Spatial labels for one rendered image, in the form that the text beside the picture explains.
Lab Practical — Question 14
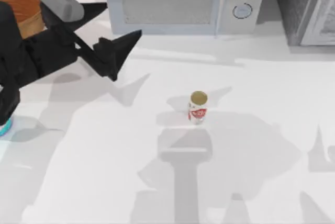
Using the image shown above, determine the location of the pale grey rounded box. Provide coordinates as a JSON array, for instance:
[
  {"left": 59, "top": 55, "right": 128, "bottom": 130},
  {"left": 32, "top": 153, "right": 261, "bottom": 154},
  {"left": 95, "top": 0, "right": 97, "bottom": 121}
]
[{"left": 34, "top": 0, "right": 85, "bottom": 23}]

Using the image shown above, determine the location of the microwave oven door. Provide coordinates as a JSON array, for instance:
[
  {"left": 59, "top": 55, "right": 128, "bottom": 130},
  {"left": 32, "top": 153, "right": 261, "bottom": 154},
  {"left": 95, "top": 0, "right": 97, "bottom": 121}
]
[{"left": 103, "top": 0, "right": 226, "bottom": 36}]

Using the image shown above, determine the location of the grey cabinet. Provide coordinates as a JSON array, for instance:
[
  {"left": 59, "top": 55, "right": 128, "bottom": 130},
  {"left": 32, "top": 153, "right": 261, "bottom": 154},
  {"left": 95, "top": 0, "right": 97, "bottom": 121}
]
[{"left": 270, "top": 0, "right": 335, "bottom": 47}]

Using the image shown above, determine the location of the round microwave knob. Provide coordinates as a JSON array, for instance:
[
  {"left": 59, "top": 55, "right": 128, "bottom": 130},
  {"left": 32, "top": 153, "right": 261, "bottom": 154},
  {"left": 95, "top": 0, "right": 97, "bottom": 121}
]
[{"left": 232, "top": 2, "right": 253, "bottom": 20}]

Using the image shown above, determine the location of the microwave door handle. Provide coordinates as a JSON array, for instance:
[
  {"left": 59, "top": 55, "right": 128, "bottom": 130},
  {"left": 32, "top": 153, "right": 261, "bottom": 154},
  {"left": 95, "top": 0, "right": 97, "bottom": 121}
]
[{"left": 214, "top": 0, "right": 227, "bottom": 36}]

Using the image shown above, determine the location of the pale microwave oven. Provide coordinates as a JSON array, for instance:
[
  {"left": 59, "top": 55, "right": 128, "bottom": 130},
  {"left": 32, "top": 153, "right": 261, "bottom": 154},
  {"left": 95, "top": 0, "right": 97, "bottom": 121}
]
[{"left": 103, "top": 0, "right": 269, "bottom": 37}]

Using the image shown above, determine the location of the red and white can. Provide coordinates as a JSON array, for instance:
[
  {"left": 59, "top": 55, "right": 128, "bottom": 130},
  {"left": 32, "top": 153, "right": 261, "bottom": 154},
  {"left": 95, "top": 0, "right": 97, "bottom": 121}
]
[{"left": 187, "top": 91, "right": 209, "bottom": 126}]

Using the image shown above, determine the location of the teal round cup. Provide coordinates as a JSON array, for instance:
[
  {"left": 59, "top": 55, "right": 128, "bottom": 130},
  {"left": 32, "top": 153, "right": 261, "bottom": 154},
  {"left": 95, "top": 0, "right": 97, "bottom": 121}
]
[{"left": 0, "top": 118, "right": 14, "bottom": 137}]

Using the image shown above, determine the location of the grey cabinet door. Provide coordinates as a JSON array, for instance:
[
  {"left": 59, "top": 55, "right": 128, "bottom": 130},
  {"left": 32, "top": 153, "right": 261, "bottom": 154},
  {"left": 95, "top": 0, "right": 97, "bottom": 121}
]
[{"left": 300, "top": 0, "right": 335, "bottom": 47}]

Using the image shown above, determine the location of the brown wooden basket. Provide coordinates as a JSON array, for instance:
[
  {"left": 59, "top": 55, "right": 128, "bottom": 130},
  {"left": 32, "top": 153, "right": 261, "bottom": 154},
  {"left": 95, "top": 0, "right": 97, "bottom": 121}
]
[{"left": 0, "top": 0, "right": 44, "bottom": 39}]

